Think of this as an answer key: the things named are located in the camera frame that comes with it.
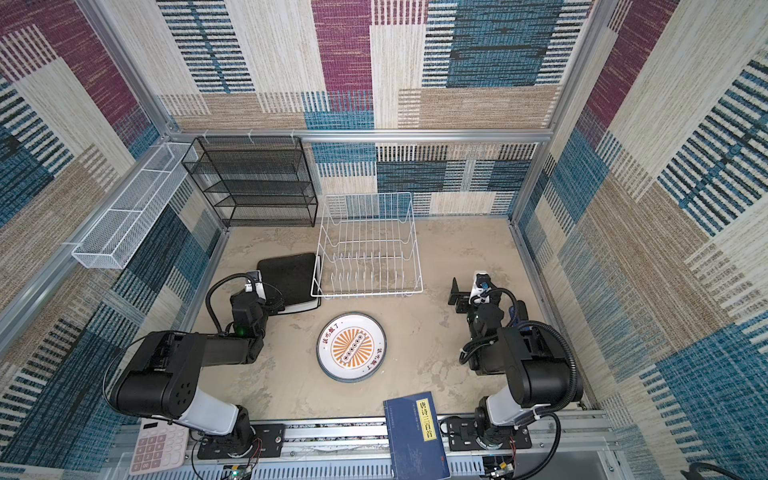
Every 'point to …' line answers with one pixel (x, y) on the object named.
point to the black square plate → (290, 276)
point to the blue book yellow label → (415, 446)
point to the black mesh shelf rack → (255, 181)
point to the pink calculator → (159, 445)
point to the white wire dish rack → (369, 246)
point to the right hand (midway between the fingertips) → (471, 281)
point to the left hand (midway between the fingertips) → (260, 284)
